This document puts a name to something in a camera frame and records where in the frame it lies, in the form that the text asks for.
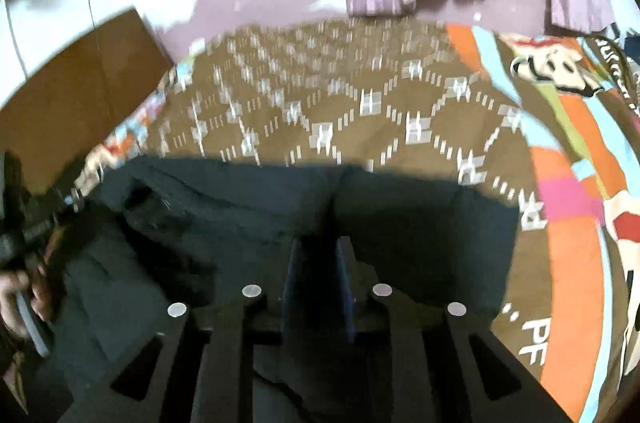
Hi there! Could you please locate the large black jacket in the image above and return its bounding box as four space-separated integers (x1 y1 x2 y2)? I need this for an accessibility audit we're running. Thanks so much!
24 157 518 422

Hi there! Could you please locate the person's left hand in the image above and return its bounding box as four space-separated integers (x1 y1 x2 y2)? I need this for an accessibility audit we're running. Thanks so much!
0 263 56 340

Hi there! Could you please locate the brown wooden headboard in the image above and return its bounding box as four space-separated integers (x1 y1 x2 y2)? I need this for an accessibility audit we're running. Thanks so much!
1 9 171 194

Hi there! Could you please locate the colourful patterned bed cover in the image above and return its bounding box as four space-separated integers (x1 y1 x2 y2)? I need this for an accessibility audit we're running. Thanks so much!
78 18 639 422

